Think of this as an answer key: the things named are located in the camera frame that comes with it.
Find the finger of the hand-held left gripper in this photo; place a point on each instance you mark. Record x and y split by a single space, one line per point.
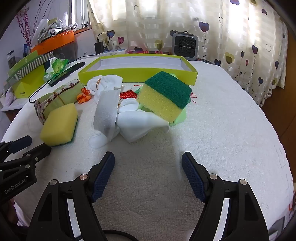
38 154
20 143

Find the white sock bundle brown band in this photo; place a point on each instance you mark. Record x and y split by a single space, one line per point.
108 83

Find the small blue carton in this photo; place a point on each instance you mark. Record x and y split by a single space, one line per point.
26 49

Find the white sock bundle orange band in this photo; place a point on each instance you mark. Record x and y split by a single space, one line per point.
138 125

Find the light green cloth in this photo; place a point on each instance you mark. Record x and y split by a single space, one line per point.
179 118

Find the pile of white packets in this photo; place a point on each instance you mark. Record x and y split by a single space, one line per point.
52 29

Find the grey fan heater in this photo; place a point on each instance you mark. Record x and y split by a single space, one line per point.
185 45

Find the floral green cloth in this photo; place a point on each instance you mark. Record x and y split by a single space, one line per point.
64 95

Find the heart print curtain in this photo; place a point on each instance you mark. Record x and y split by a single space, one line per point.
161 18

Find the orange ribbon bow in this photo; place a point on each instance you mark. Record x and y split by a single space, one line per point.
83 97

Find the black power adapter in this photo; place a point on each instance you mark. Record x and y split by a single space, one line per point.
100 46

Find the red berry branches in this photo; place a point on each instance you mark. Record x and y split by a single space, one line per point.
26 34

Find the plaid blanket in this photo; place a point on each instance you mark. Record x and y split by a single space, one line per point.
150 52

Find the pale pink cloth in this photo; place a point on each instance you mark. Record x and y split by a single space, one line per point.
8 97

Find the green striped gift box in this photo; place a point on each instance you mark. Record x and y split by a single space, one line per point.
25 67

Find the crumpled green white plastic bag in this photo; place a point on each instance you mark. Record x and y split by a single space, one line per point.
56 66

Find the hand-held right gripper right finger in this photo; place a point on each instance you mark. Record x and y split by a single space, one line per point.
193 178

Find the lime green cardboard box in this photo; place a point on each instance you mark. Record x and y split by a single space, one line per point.
27 85

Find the yellow green scouring sponge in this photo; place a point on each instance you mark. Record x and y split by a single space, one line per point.
57 125
161 97

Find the dark jar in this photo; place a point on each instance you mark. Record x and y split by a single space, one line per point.
10 59

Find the black smartphone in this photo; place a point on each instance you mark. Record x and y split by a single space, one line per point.
67 73

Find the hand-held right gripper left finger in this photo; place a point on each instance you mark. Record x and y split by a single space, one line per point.
104 176

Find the orange windowsill board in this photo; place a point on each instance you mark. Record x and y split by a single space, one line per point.
82 29

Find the white power strip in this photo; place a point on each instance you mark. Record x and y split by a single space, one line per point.
115 52

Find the orange box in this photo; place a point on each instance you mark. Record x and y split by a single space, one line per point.
57 40

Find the lime green tray box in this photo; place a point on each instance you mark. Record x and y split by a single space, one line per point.
138 63

